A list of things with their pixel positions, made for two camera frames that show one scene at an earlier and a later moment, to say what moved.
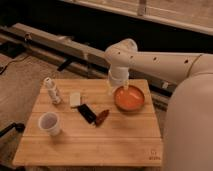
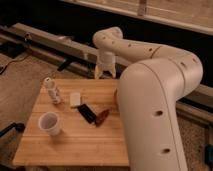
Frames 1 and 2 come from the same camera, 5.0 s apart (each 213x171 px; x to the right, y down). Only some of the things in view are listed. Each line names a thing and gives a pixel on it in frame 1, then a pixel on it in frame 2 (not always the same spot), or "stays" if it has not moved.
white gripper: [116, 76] -> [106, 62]
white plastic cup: [49, 122] stays
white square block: [75, 98] stays
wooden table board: [88, 123] stays
